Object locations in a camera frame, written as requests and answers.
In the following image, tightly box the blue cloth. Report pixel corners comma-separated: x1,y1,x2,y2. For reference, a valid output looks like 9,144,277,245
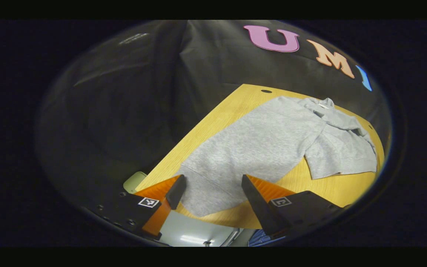
248,229,285,247

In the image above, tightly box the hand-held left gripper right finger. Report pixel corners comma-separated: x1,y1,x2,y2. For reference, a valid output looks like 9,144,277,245
241,174,351,240

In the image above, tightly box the grey sweatshirt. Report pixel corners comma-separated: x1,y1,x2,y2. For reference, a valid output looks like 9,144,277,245
176,96,378,217

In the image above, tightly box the pale green object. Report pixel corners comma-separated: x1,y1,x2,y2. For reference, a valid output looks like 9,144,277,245
123,171,148,194

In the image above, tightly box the metal leg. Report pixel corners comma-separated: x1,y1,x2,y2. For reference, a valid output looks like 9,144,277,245
219,228,241,247

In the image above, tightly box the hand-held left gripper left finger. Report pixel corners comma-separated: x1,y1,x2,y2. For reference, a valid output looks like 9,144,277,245
82,174,187,240

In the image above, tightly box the black backdrop cloth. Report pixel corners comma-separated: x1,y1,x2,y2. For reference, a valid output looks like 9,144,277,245
36,20,392,208

